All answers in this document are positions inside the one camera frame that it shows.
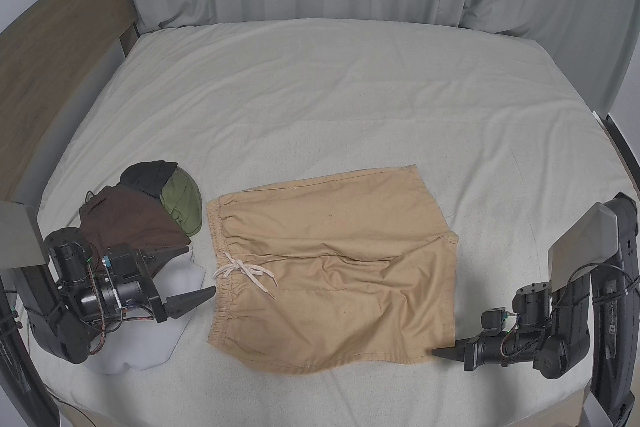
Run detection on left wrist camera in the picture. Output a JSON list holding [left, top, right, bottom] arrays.
[[101, 243, 135, 282]]

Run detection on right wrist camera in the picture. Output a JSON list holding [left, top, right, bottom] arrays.
[[480, 309, 507, 337]]

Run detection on green garment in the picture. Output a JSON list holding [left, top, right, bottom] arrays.
[[161, 166, 203, 238]]

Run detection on black garment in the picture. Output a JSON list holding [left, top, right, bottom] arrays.
[[121, 160, 179, 200]]

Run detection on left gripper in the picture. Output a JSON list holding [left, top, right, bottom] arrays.
[[96, 245, 217, 323]]

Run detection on bed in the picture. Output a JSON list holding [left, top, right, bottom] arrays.
[[0, 0, 640, 427]]

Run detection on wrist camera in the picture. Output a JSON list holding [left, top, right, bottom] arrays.
[[480, 309, 507, 337], [101, 243, 135, 282]]

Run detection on beige shorts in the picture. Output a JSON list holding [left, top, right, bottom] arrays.
[[206, 163, 460, 373]]

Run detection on white garment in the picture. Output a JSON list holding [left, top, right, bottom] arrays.
[[82, 251, 208, 375]]

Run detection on brown garment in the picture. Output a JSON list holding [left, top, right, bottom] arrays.
[[79, 185, 180, 276]]

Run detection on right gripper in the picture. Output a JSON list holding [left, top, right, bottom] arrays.
[[464, 334, 516, 372]]

